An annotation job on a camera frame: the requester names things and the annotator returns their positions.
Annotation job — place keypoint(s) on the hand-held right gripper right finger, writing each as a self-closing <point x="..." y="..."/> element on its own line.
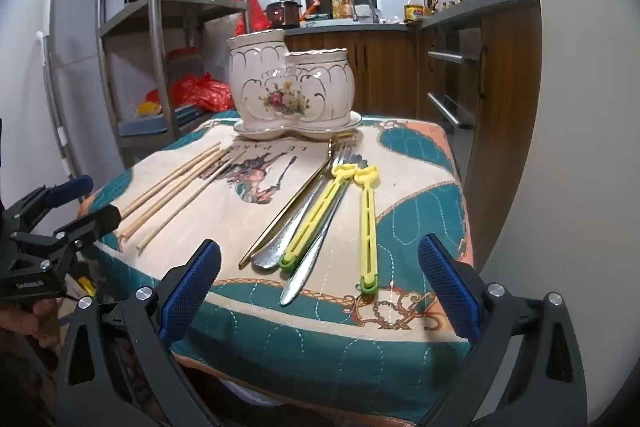
<point x="450" y="292"/>

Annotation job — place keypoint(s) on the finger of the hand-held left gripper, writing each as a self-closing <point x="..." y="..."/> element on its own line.
<point x="95" y="222"/>
<point x="72" y="190"/>

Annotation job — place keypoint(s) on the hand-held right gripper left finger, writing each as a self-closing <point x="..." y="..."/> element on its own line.
<point x="192" y="292"/>

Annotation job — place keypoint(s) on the gold fork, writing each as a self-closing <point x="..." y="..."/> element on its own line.
<point x="245" y="261"/>

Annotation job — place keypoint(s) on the silver fork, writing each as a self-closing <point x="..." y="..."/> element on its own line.
<point x="265" y="259"/>

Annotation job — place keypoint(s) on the wooden chopstick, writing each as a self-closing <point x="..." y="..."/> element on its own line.
<point x="170" y="180"/>
<point x="173" y="192"/>
<point x="180" y="196"/>
<point x="192" y="200"/>

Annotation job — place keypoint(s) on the yellow plastic tongs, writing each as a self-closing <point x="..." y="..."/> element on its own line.
<point x="368" y="227"/>
<point x="312" y="217"/>

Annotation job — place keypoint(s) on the white floral ceramic utensil holder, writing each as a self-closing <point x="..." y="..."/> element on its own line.
<point x="290" y="77"/>

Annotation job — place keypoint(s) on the person's left hand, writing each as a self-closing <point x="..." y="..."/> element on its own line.
<point x="30" y="319"/>

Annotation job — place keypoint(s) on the blue tray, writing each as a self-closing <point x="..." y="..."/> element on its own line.
<point x="150" y="124"/>

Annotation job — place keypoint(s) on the printed quilted cloth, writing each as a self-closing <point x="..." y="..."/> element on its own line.
<point x="300" y="332"/>

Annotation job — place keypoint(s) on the white refrigerator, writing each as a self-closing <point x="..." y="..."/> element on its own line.
<point x="80" y="57"/>

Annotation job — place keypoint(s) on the crumpled red plastic bag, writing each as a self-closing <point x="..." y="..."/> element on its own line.
<point x="205" y="92"/>

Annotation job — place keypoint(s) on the red lid plastic container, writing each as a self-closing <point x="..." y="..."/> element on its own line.
<point x="185" y="64"/>

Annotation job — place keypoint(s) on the white ceramic saucer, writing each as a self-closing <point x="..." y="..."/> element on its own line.
<point x="300" y="132"/>

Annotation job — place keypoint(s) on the wooden base cabinets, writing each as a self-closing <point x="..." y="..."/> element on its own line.
<point x="510" y="82"/>

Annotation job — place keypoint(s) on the grey metal shelf rack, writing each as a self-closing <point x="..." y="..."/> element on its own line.
<point x="210" y="5"/>

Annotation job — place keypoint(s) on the hanging red plastic bag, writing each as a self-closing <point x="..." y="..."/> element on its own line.
<point x="252" y="7"/>

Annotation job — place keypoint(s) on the dark red rice cooker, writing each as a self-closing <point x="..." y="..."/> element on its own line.
<point x="282" y="13"/>

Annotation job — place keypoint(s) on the yellow oil bottle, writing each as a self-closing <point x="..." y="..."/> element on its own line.
<point x="413" y="11"/>

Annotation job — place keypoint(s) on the grey kitchen countertop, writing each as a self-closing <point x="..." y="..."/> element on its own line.
<point x="475" y="7"/>

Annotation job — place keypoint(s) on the metal faucet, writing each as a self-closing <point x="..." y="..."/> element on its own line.
<point x="362" y="4"/>

